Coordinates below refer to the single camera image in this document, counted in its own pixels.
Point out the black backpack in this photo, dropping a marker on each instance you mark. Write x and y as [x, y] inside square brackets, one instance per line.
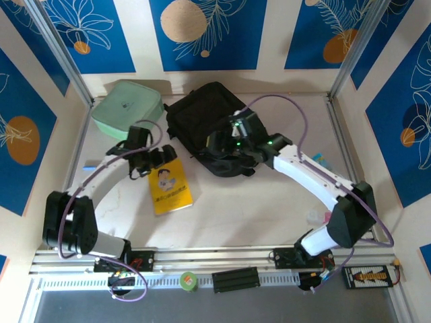
[202, 114]

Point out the yellow cartoon cover book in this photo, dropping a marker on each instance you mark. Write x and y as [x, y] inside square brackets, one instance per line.
[171, 191]

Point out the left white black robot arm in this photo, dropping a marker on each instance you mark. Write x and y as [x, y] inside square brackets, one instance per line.
[70, 222]

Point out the light blue tissue pack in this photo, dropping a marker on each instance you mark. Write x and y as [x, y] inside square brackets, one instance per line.
[321, 161]

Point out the blue capped pencil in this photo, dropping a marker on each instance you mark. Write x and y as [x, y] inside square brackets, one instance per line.
[90, 167]

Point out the mint green zip case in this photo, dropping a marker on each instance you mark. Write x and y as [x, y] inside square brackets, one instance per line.
[124, 111]

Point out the green tape roll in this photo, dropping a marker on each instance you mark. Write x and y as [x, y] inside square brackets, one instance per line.
[189, 282]

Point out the black ribbed block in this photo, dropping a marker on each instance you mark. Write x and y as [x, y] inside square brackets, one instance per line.
[235, 280]

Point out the black power distribution board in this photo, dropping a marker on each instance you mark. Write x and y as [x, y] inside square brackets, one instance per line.
[367, 277]

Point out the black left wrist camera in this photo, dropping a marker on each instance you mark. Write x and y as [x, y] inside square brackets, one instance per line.
[138, 136]

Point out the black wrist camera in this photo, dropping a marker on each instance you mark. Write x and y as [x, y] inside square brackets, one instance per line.
[249, 122]
[138, 136]

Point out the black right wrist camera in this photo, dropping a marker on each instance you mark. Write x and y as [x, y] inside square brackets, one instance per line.
[249, 122]

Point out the aluminium side rail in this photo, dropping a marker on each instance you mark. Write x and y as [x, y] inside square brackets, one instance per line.
[354, 165]
[80, 141]

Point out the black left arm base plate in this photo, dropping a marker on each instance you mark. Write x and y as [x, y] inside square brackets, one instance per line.
[144, 260]

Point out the blue floral wall poster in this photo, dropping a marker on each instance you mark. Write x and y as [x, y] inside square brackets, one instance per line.
[303, 33]
[235, 40]
[40, 60]
[387, 134]
[111, 50]
[20, 101]

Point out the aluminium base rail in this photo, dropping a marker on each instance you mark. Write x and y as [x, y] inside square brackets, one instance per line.
[219, 257]

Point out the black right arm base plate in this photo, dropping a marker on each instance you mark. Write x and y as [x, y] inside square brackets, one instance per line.
[283, 258]

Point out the aluminium frame post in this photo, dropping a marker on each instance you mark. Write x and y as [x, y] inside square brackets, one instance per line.
[357, 50]
[64, 57]

